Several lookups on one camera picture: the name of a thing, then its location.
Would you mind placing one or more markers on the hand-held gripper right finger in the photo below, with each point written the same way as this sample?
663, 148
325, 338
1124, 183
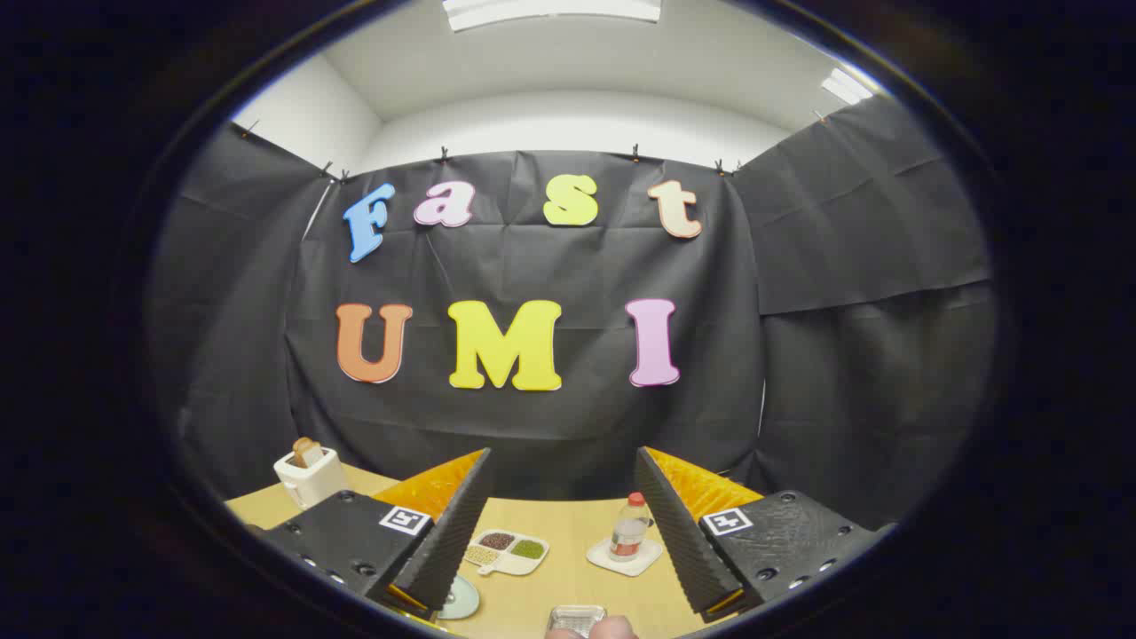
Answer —
679, 541

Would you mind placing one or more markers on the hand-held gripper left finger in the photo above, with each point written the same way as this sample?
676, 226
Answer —
453, 541

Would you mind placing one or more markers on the white square coaster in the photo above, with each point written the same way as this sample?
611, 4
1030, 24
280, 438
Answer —
645, 562

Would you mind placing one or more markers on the clear bottle with red cap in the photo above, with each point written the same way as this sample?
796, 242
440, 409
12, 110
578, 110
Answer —
628, 532

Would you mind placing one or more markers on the light green plate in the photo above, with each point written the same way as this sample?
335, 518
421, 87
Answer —
461, 599

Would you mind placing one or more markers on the white divided tray with beans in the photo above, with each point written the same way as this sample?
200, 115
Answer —
519, 564

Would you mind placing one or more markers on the perforated metal basket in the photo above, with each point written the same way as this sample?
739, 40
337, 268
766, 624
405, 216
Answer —
577, 619

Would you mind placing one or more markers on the white toaster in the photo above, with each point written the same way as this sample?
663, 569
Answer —
311, 485

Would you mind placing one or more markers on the brown bread slice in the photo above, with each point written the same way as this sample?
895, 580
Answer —
308, 453

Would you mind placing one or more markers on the small ceiling light panel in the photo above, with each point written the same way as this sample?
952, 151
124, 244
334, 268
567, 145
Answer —
846, 87

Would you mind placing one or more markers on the long ceiling light panel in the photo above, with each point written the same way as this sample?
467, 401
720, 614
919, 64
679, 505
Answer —
550, 11

